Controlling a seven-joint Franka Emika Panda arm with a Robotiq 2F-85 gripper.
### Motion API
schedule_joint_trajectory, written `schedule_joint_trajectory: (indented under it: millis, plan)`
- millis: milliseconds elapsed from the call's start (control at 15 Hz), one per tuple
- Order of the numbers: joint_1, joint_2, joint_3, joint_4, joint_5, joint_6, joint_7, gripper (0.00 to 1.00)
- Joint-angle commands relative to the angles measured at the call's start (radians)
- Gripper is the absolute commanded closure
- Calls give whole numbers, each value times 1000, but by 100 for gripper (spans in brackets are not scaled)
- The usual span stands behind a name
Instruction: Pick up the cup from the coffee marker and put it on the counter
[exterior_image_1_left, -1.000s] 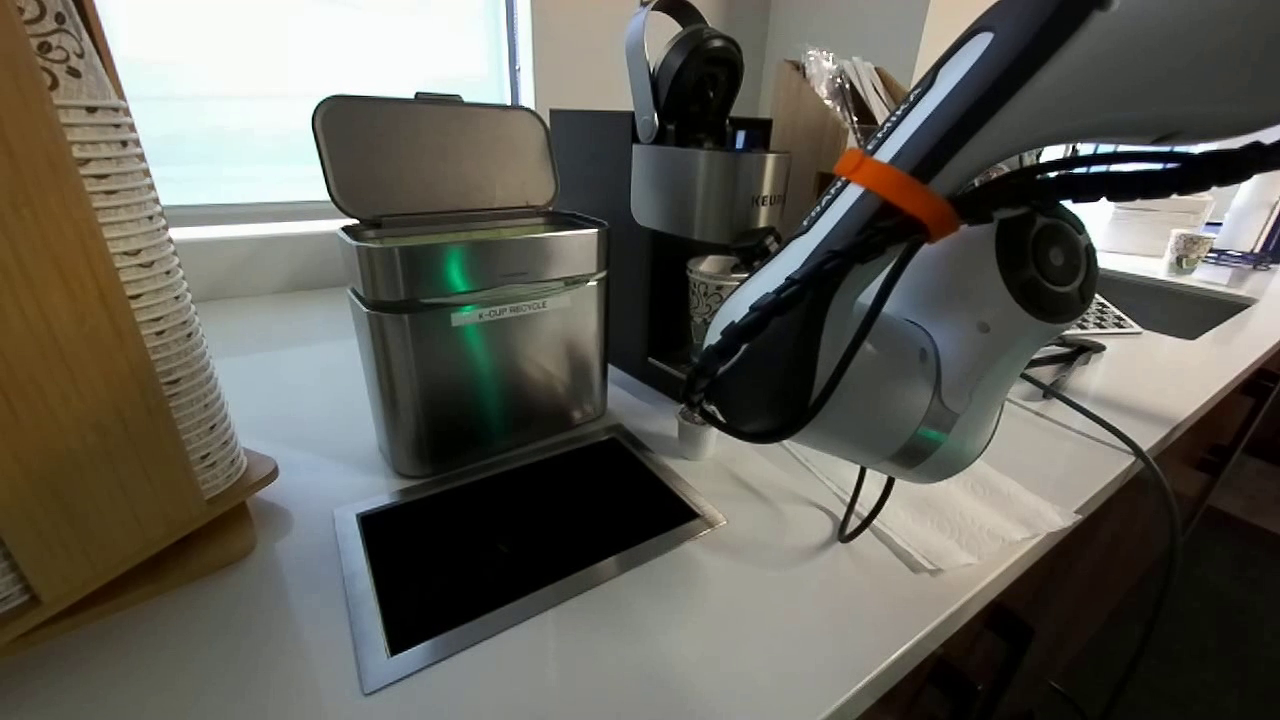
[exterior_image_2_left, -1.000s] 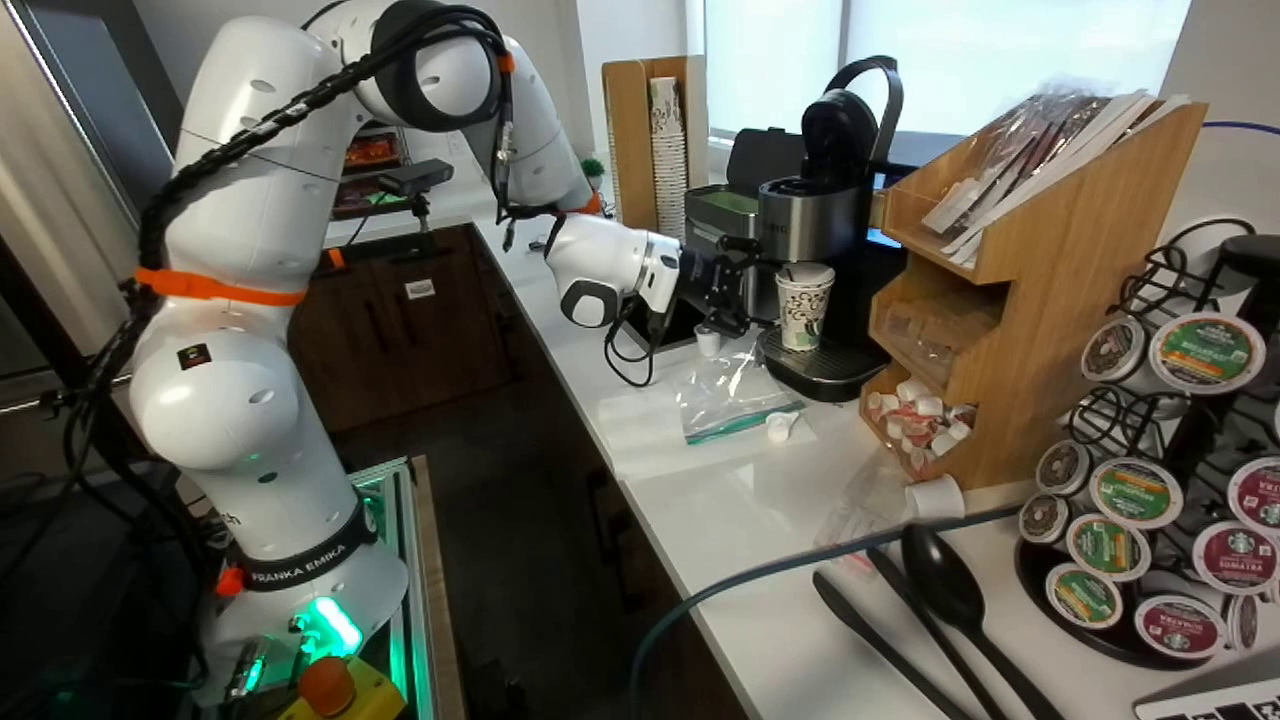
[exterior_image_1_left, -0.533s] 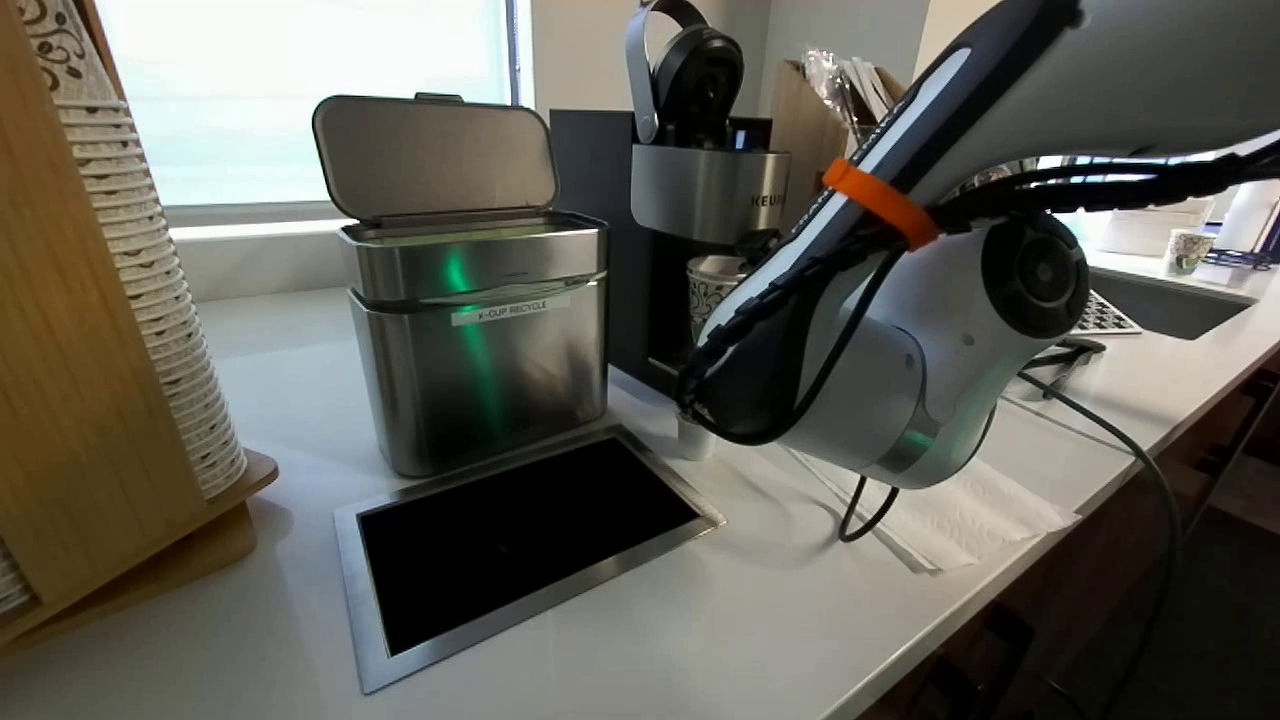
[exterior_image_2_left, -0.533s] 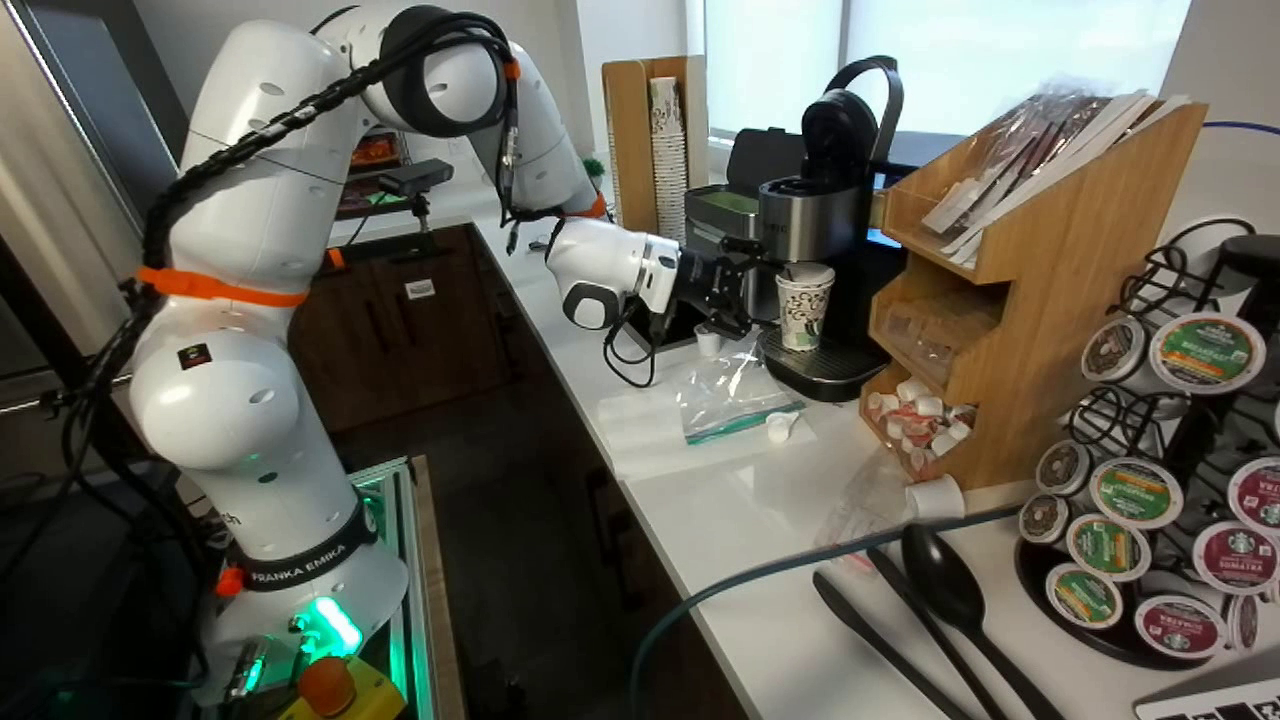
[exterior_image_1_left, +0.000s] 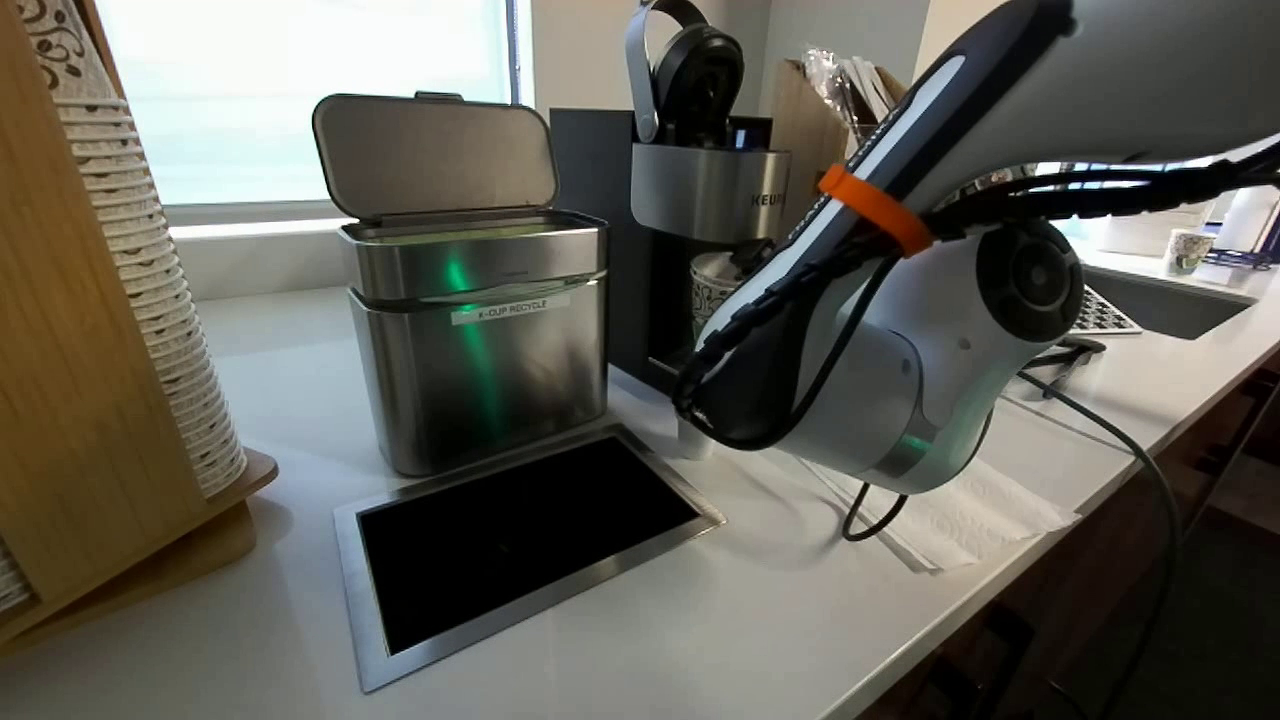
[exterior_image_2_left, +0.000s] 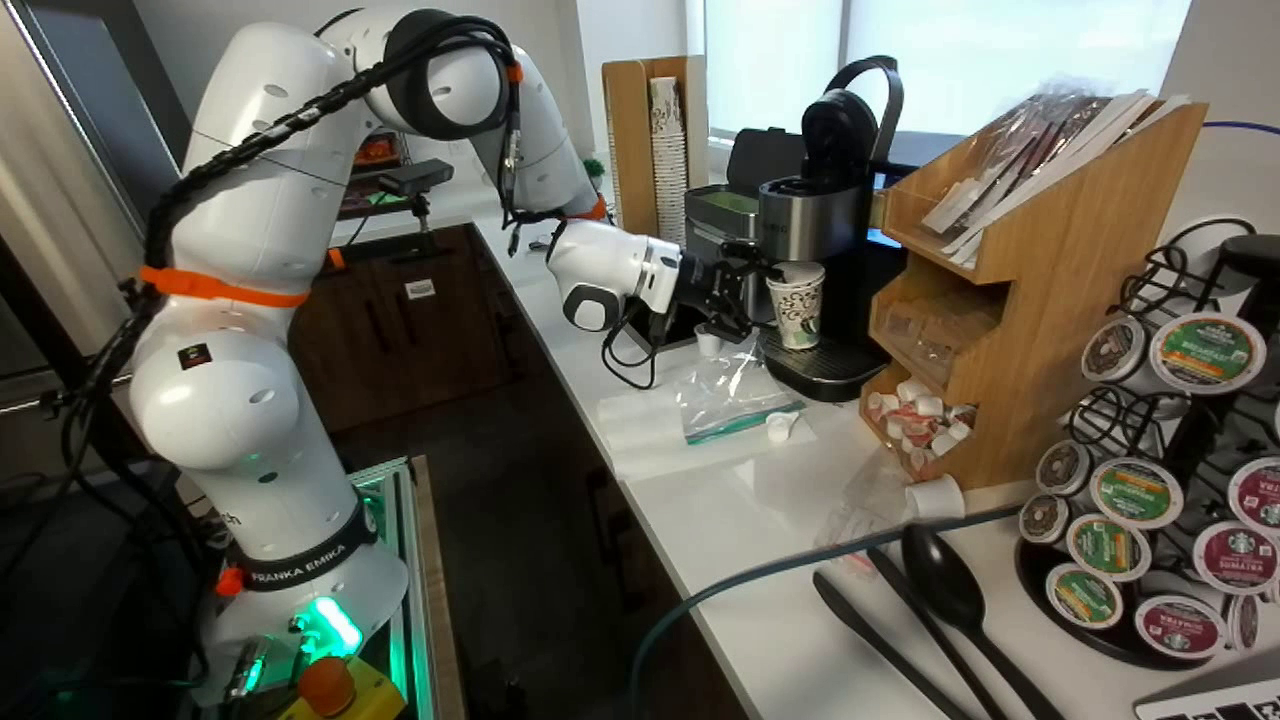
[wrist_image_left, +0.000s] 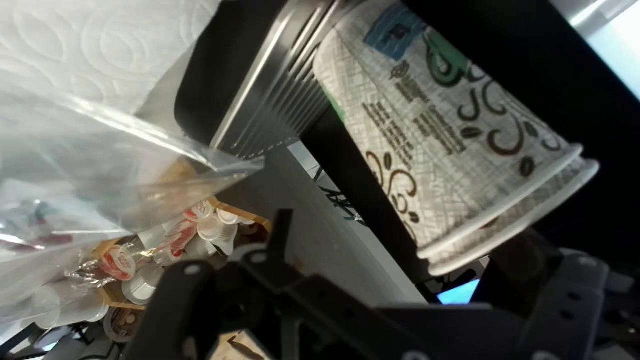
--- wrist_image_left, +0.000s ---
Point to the wooden condiment organizer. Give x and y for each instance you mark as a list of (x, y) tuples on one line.
[(167, 232)]

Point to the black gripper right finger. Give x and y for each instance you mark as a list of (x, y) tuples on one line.
[(563, 307)]

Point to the clear plastic zip bag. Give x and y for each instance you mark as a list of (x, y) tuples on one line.
[(100, 172)]

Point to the black silver coffee maker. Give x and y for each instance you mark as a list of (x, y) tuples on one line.
[(280, 86)]

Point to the printed white paper cup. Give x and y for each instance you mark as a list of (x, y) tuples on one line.
[(432, 127)]

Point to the small creamer cup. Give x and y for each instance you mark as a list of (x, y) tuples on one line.
[(226, 231), (143, 287), (121, 261)]

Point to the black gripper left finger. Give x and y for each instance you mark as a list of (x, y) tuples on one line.
[(167, 312)]

